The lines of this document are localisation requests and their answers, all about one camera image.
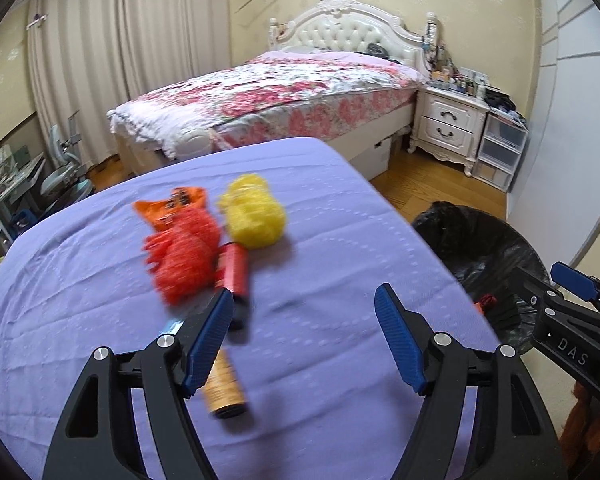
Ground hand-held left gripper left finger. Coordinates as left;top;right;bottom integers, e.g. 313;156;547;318
42;289;235;480

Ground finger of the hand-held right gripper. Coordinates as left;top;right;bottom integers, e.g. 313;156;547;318
515;265;561;311
551;261;600;318

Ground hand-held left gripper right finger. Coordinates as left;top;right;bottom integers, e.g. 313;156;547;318
374;283;570;480

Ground orange tube with black cap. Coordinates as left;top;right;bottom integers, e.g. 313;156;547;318
201;347;248;418

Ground trash bin with black bag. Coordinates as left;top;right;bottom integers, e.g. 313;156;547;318
411;201;553;356

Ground red cylinder tube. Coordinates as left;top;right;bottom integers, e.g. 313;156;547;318
215;241;253;331

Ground orange foam fruit net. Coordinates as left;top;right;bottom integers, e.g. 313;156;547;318
142;207;221;306

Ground yellow foam fruit net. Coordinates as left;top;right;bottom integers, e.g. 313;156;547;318
217;174;287;250

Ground orange snack wrapper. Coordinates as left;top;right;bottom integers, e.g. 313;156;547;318
132;186;208;233

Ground person's orange garment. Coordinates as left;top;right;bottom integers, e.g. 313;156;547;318
560;382;600;468

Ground lilac table cloth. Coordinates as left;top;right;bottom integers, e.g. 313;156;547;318
0;137;503;480

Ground clear plastic drawer unit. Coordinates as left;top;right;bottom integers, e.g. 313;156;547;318
472;107;528;193

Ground grey sliding wardrobe door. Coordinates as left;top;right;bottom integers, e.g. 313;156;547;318
505;0;600;281

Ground white cardboard box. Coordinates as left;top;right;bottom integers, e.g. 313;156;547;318
347;137;393;181

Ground white nightstand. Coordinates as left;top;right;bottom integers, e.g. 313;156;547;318
406;82;491;177

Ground black bag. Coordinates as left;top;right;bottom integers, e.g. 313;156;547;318
485;87;518;113

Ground group of small bottles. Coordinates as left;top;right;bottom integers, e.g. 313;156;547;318
427;42;491;96

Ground grey desk chair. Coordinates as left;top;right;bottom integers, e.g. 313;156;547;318
42;112;96;211

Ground cluttered desk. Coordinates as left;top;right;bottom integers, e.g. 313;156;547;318
0;140;48;261

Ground floral bedspread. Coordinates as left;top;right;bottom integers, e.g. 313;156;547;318
107;55;426;158

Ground beige curtains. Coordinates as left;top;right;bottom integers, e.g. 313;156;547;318
25;0;236;168

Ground white bed with tufted headboard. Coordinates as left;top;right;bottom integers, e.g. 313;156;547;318
107;0;431;161

